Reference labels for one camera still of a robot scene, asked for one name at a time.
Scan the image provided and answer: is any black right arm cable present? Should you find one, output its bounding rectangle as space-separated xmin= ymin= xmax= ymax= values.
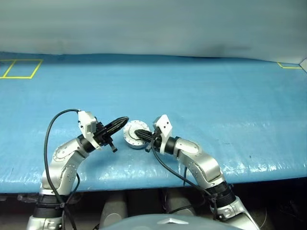
xmin=150 ymin=138 xmax=224 ymax=222

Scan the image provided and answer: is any blue foam table cover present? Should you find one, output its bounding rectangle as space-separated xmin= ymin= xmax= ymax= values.
xmin=0 ymin=51 xmax=307 ymax=194

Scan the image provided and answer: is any white foam backdrop sheet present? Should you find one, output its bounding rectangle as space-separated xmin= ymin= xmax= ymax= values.
xmin=0 ymin=0 xmax=307 ymax=63

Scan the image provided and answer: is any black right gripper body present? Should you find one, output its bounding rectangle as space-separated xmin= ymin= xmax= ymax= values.
xmin=145 ymin=127 xmax=164 ymax=154

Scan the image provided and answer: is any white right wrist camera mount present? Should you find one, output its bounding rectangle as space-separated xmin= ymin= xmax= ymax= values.
xmin=153 ymin=114 xmax=173 ymax=154

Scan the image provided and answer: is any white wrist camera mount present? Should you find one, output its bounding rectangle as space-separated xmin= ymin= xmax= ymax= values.
xmin=77 ymin=110 xmax=101 ymax=150
xmin=153 ymin=114 xmax=173 ymax=154

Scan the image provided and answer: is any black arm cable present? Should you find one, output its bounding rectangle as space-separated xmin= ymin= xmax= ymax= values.
xmin=44 ymin=109 xmax=81 ymax=230
xmin=150 ymin=138 xmax=224 ymax=222

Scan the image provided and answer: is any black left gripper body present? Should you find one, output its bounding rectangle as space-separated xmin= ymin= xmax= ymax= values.
xmin=93 ymin=121 xmax=118 ymax=154

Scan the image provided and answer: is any grey rounded robot leg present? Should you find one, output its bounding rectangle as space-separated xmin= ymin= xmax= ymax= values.
xmin=99 ymin=193 xmax=128 ymax=227
xmin=165 ymin=189 xmax=197 ymax=215

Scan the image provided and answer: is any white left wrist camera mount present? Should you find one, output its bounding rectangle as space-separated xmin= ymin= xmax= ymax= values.
xmin=77 ymin=110 xmax=101 ymax=150

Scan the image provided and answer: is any finned motor cover disc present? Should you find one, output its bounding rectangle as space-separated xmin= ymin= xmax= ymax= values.
xmin=123 ymin=119 xmax=151 ymax=146

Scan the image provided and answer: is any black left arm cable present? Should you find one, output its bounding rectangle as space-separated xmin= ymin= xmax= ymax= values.
xmin=44 ymin=109 xmax=81 ymax=230

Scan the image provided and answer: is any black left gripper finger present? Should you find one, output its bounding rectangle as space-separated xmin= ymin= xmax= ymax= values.
xmin=105 ymin=116 xmax=130 ymax=132
xmin=107 ymin=119 xmax=129 ymax=137

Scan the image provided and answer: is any grey robot torso shell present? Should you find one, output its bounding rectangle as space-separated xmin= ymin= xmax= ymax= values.
xmin=100 ymin=214 xmax=207 ymax=230

